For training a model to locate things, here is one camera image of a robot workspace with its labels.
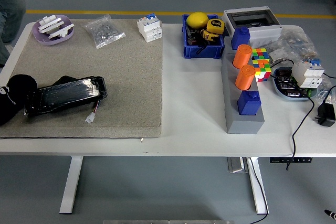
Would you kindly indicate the orange cylinder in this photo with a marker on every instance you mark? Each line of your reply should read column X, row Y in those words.
column 241, row 57
column 244, row 78

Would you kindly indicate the black plastic-wrapped panel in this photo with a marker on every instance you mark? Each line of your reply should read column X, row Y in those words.
column 65, row 95

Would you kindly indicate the black table control panel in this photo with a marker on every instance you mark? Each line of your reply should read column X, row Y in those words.
column 278, row 160

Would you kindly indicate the white circuit breaker blue levers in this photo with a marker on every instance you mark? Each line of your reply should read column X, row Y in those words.
column 307, row 75
column 148, row 28

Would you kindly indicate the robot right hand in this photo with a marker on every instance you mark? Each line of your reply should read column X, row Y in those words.
column 331, row 214

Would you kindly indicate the white plastic piece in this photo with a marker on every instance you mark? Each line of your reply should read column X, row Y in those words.
column 50, row 23
column 61, row 32

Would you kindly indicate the yellow round object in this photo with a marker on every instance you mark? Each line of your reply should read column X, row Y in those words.
column 197, row 19

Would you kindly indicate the yellow black tape measure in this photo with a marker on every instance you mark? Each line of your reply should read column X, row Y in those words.
column 216, row 26

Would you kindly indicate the colourful puzzle cube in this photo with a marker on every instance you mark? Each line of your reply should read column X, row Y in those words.
column 262, row 73

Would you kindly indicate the black rag with white print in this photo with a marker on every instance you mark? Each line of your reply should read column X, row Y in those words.
column 15, row 85

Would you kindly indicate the black power adapter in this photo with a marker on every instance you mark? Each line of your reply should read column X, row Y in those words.
column 326, row 115

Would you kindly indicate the light blue tray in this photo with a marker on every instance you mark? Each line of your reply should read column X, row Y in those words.
column 278, row 93

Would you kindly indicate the white table leg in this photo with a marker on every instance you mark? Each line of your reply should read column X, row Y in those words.
column 71, row 190
column 254, row 182

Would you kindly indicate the purple plastic tray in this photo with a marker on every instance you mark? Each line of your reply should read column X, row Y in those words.
column 46, row 41

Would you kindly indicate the clear bag of screws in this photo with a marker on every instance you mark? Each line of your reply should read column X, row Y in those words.
column 103, row 32

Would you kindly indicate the grey electrical enclosure box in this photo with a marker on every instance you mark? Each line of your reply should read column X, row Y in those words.
column 265, row 33

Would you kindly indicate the grey metal box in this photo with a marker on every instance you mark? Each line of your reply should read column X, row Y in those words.
column 237, row 165

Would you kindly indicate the black electronic modules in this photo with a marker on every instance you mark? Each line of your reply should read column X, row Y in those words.
column 286, row 82

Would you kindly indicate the grey-brown felt mat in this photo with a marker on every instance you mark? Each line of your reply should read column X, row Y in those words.
column 118, row 77

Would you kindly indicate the small yellow black tool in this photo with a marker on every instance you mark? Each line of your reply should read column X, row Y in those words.
column 209, row 35

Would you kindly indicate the clear plastic bag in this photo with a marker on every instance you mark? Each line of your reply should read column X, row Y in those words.
column 326, row 87

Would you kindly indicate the grey shape sorter base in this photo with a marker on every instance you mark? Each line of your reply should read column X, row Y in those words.
column 244, row 125

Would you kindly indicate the clear bags of parts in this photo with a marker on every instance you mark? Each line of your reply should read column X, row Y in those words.
column 294, row 40

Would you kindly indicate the blue plastic bin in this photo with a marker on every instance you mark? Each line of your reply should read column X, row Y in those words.
column 202, row 52

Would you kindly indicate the blue block with knob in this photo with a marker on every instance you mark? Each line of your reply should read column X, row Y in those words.
column 248, row 104
column 240, row 39

